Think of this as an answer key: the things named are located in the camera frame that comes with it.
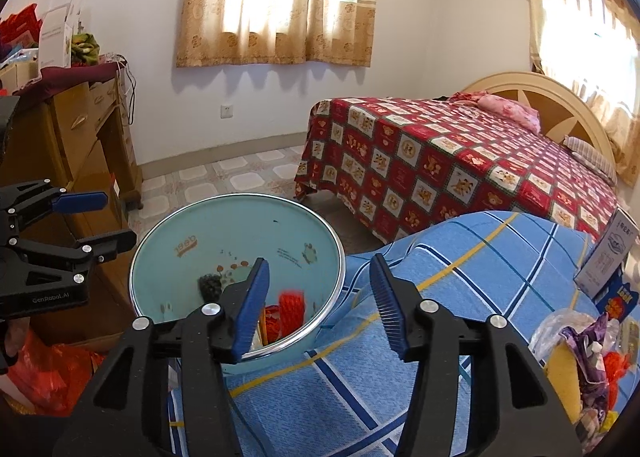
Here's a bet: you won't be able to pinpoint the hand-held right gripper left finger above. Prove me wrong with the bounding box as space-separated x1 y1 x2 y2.
52 257 271 457

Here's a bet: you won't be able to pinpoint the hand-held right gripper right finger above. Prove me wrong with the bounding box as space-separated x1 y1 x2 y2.
369 253 583 457

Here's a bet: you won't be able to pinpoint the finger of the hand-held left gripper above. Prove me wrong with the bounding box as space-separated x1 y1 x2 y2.
0 179 109 234
10 229 137 286

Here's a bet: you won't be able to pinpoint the light blue trash bin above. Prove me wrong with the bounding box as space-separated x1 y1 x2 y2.
129 193 347 378

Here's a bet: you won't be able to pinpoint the clear plastic bag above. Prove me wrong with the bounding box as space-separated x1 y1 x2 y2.
530 309 601 364

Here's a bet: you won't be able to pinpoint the yellow snack wrapper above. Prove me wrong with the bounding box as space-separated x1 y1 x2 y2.
542 342 584 439

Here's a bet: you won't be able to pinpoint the purple snack wrapper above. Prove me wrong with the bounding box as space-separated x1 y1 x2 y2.
560 314 624 389

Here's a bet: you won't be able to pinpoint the red net bag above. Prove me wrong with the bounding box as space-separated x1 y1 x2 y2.
602 349 634 389

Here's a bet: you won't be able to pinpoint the orange red wrapper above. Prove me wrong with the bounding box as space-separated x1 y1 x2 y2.
262 306 284 344

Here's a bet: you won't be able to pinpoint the red mesh wrapper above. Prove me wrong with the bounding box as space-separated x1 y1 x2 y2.
277 289 306 334

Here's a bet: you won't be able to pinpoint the black crumpled item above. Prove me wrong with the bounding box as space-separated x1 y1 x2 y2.
197 273 224 301

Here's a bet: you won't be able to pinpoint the wooden dresser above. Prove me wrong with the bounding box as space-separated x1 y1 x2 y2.
0 64 146 353

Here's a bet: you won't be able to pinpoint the red plastic bag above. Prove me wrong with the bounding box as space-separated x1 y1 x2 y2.
7 329 106 416

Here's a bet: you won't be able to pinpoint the blue plaid blanket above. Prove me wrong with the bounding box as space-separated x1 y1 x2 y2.
167 210 601 457

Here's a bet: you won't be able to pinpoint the maroon cloth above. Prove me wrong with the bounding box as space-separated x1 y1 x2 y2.
10 60 127 98

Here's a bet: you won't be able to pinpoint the red checkered bedspread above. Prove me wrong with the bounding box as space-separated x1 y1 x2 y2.
294 96 621 244

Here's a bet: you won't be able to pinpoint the green floral cloth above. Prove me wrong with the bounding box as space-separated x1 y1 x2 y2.
70 33 101 66

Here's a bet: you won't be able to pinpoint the white cardboard box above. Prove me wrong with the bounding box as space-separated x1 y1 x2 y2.
37 4 77 69

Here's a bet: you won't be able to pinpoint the white and blue carton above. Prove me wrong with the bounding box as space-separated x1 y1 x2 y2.
573 207 637 301

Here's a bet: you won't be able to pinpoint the blue snack packet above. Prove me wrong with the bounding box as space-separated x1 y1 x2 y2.
595 264 639 324

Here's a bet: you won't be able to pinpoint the pink floral pillow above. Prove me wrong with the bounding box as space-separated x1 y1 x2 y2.
447 91 542 134

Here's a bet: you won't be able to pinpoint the striped pillow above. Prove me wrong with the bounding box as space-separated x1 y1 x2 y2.
563 134 619 184

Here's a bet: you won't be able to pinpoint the cream wooden headboard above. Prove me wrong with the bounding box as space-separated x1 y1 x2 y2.
460 71 619 173

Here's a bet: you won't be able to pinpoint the narrow beige patterned curtain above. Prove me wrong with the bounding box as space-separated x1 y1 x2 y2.
522 0 640 188

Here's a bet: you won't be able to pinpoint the white cables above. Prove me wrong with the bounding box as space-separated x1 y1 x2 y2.
116 56 139 126

